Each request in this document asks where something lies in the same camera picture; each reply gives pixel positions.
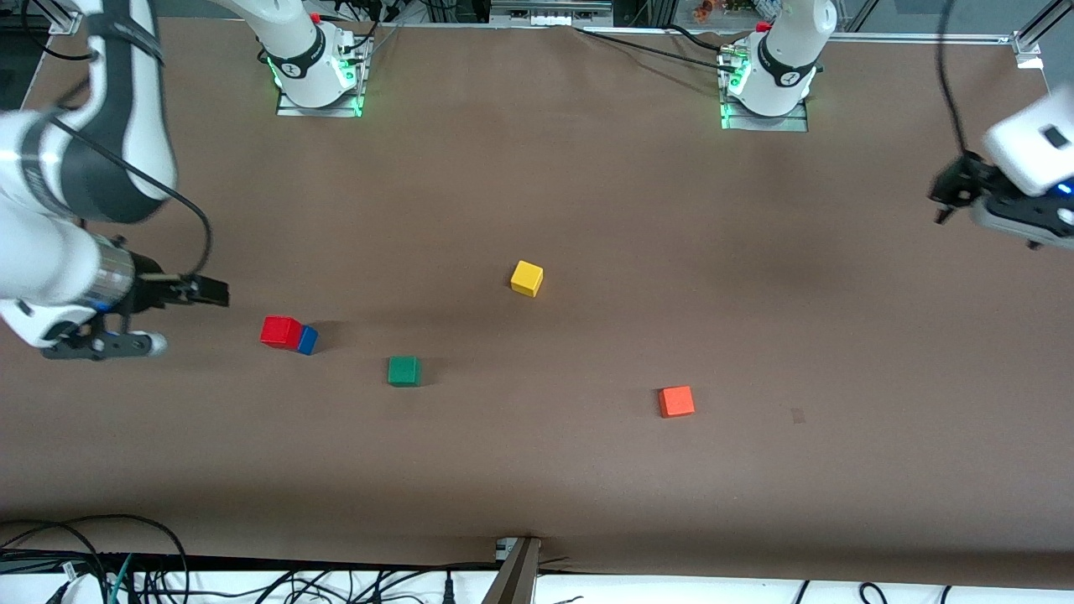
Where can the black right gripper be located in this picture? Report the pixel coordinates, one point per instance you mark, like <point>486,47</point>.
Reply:
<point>152,294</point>

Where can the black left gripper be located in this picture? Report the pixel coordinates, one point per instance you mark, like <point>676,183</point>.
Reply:
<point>962,179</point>

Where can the red cube block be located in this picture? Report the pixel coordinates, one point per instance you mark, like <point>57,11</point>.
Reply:
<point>279,332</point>

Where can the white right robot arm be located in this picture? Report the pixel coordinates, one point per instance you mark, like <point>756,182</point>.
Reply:
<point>50,260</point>

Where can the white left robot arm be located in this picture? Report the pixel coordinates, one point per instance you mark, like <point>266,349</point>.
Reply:
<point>784,59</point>

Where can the blue cube block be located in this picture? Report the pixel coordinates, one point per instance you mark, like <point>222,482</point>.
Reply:
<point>309,340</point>

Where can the green cube block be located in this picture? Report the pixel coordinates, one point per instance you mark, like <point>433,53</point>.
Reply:
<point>404,371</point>

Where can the yellow cube block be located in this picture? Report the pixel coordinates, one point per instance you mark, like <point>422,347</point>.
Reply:
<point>526,278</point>

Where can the orange cube block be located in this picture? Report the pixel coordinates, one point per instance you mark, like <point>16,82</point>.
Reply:
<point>676,402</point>

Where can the grey power strip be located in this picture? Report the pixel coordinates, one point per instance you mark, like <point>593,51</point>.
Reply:
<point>550,12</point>

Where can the aluminium frame rail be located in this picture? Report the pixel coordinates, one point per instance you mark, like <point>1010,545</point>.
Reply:
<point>923,38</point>

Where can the aluminium corner bracket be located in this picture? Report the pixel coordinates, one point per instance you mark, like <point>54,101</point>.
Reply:
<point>60,21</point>
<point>1028,50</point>

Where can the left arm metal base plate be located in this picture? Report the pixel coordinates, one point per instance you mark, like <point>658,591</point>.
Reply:
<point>763,123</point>

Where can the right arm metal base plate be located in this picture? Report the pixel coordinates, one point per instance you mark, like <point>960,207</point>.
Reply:
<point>359,101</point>

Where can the small metal clamp bracket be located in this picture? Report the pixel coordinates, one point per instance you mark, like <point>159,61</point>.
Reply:
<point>505,549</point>

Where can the grey metal post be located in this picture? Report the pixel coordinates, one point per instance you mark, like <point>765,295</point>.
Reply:
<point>513,579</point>

